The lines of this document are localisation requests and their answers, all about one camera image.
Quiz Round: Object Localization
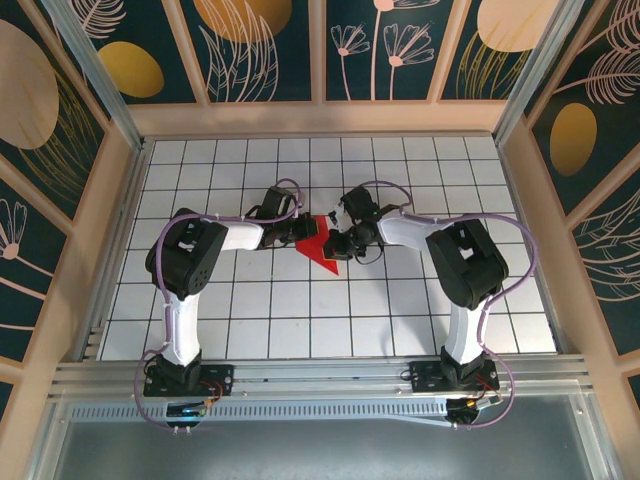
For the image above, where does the red paper sheet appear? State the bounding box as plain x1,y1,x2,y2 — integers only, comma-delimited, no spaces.
294,213,341,276

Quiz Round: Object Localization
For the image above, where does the grey metal sheet panel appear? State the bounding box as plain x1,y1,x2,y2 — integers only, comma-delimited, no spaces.
27,394,619,480

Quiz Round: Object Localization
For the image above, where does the thin black right gripper cable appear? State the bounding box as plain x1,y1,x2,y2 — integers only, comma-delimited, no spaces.
356,241,385,267

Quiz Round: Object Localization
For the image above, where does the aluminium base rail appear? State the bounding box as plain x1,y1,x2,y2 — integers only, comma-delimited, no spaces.
49,354,594,401

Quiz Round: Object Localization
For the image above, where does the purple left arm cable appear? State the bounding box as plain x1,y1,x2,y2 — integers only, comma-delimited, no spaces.
135,178,306,435

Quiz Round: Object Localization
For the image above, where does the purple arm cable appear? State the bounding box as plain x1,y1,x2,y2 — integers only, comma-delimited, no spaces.
359,179,541,431
135,178,306,435

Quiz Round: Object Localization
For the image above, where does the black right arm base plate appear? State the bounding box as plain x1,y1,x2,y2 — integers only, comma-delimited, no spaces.
409,359,500,394

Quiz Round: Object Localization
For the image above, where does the slotted grey cable duct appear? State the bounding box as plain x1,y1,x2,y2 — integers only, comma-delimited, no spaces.
69,402,451,426

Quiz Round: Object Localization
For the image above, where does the aluminium side rail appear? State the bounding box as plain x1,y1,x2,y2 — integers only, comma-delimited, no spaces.
74,142,151,361
497,139,571,354

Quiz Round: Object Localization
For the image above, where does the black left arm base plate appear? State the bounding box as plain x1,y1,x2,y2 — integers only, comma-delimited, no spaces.
143,363,235,399

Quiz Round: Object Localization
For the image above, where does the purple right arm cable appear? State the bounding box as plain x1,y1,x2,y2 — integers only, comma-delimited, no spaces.
359,179,541,431

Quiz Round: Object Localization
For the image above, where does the aluminium corner post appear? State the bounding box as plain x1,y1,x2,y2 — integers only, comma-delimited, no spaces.
492,0,586,146
42,0,149,151

